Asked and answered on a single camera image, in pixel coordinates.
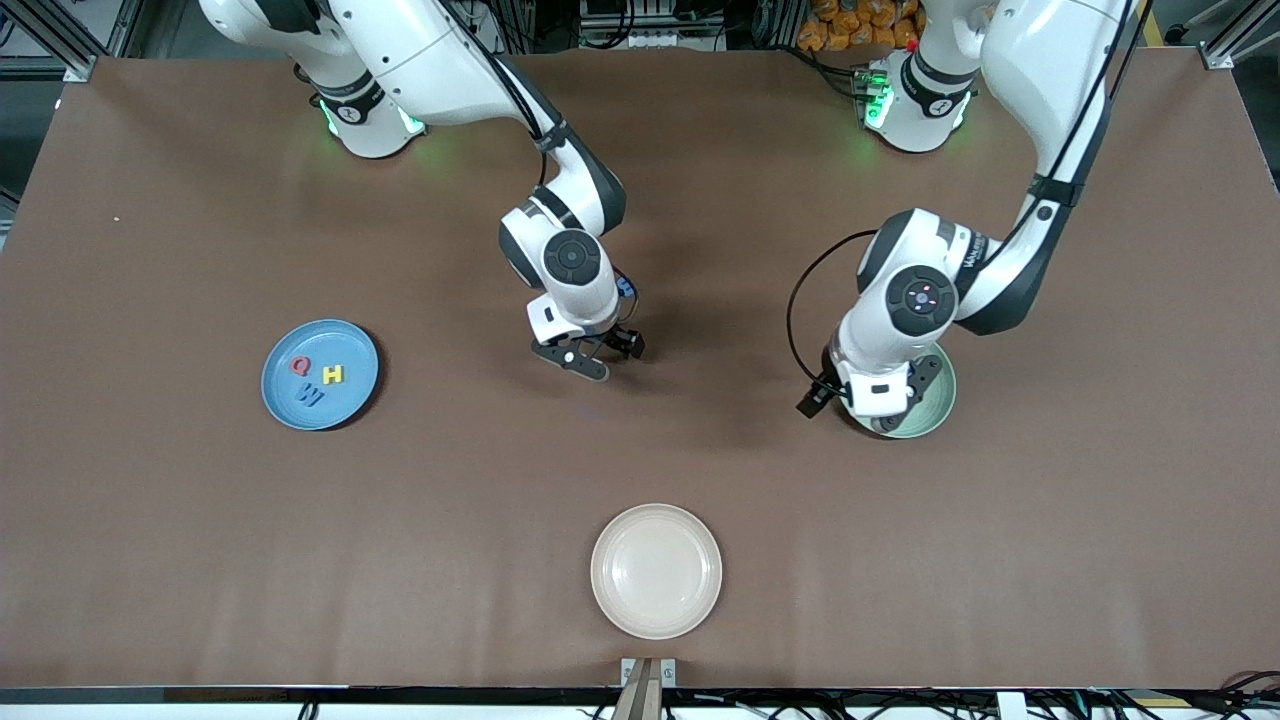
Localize green plate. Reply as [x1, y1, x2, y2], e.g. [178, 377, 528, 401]
[850, 345, 958, 440]

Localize blue plate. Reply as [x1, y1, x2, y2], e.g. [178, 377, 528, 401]
[261, 319, 381, 432]

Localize beige plate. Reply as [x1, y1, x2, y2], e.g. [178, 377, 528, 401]
[590, 503, 723, 641]

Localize background electronics rack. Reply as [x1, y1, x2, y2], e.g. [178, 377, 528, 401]
[578, 0, 701, 51]

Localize pile of orange objects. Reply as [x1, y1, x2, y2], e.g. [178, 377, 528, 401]
[800, 0, 926, 51]

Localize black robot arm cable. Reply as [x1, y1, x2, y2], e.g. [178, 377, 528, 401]
[787, 0, 1151, 391]
[435, 0, 641, 331]

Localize metal bracket at table edge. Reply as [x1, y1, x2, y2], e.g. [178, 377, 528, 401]
[620, 657, 678, 720]

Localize aluminium frame profile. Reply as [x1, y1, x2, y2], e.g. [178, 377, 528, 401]
[0, 0, 131, 83]
[1200, 0, 1280, 71]

